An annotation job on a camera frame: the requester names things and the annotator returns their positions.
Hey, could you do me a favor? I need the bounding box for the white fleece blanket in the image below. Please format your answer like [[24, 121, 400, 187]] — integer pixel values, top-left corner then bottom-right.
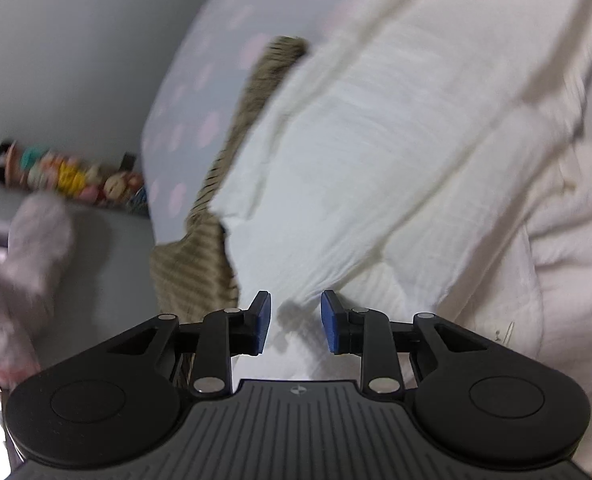
[[441, 137, 592, 480]]

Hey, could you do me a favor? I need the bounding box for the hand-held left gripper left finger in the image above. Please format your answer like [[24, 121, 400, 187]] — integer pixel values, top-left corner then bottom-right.
[[107, 290, 273, 395]]

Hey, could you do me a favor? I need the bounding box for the row of plush toys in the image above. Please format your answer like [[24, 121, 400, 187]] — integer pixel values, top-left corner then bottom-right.
[[0, 140, 147, 211]]

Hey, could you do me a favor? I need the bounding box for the pink fuzzy blanket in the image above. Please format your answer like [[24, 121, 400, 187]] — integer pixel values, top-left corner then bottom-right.
[[0, 192, 74, 391]]

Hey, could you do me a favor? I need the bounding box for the polka dot bed sheet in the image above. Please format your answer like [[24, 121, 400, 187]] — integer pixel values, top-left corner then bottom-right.
[[141, 0, 377, 246]]

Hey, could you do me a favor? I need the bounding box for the white muslin garment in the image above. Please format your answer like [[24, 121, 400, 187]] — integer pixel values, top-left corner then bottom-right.
[[211, 0, 592, 383]]

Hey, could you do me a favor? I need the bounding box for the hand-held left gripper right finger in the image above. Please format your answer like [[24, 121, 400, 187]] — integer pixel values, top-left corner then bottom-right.
[[320, 290, 486, 395]]

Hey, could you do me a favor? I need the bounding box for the brown striped garment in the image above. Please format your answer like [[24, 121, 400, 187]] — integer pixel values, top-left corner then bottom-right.
[[148, 35, 311, 326]]

